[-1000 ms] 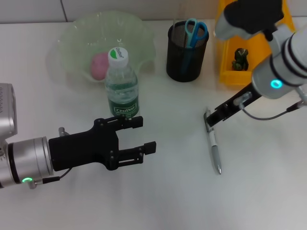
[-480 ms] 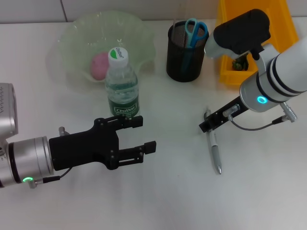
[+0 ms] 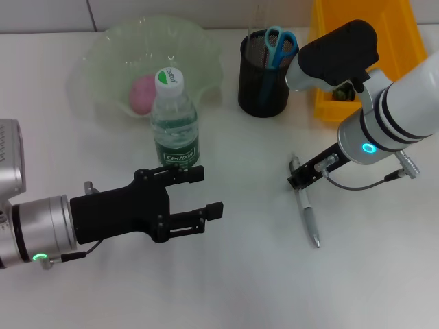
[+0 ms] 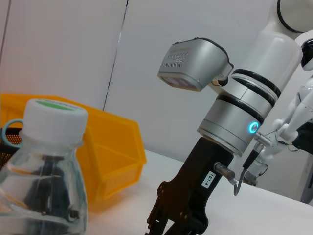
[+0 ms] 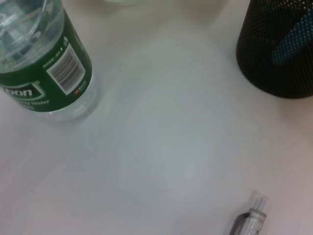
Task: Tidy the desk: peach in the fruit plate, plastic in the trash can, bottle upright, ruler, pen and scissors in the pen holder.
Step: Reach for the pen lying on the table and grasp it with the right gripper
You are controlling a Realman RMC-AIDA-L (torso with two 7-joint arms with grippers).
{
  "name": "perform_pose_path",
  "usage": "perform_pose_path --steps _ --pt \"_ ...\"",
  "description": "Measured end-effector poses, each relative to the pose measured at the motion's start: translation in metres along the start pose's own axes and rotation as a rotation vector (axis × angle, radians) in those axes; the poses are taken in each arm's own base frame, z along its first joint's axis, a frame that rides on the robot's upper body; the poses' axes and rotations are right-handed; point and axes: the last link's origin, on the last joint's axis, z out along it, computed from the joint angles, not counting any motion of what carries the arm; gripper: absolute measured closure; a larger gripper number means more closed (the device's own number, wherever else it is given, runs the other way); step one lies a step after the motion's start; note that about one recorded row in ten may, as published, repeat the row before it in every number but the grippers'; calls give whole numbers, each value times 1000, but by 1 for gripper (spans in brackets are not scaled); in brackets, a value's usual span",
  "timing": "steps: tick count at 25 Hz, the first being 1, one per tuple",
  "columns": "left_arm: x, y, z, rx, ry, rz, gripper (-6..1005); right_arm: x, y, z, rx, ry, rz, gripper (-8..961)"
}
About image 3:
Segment blue teal scissors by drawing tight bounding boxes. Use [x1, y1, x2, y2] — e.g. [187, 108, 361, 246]
[259, 27, 298, 107]

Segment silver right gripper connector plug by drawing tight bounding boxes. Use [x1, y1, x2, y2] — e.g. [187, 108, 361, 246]
[314, 154, 340, 173]

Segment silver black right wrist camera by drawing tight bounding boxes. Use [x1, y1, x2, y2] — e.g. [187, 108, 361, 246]
[285, 19, 395, 114]

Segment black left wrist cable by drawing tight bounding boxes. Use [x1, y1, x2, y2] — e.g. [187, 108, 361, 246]
[40, 239, 104, 271]

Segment green plastic wrapper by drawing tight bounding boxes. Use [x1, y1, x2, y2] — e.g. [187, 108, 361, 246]
[331, 85, 356, 102]

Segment black mesh pen holder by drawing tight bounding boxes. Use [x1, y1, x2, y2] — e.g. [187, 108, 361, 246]
[238, 29, 300, 118]

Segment silver white ballpoint pen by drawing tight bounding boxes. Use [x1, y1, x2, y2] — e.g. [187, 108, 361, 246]
[289, 153, 322, 248]

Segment clear green-label water bottle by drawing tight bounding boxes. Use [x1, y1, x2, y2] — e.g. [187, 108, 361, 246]
[150, 67, 200, 169]

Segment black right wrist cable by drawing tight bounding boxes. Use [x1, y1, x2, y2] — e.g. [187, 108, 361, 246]
[322, 149, 422, 191]

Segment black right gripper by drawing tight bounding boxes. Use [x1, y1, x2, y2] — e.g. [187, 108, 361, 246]
[287, 141, 353, 191]

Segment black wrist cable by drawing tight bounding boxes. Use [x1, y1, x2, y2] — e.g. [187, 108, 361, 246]
[322, 149, 422, 191]
[40, 239, 104, 271]

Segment yellow plastic bin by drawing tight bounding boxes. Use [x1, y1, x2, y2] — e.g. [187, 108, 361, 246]
[307, 0, 429, 123]

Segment clear plastic ruler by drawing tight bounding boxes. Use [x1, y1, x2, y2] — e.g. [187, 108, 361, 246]
[246, 3, 270, 47]

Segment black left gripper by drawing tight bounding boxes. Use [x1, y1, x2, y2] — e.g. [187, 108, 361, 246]
[69, 164, 224, 245]

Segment pink toy peach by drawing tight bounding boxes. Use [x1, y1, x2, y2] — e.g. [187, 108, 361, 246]
[129, 75, 158, 116]

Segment green glass fruit plate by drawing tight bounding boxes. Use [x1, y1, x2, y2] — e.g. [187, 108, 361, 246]
[67, 15, 224, 119]

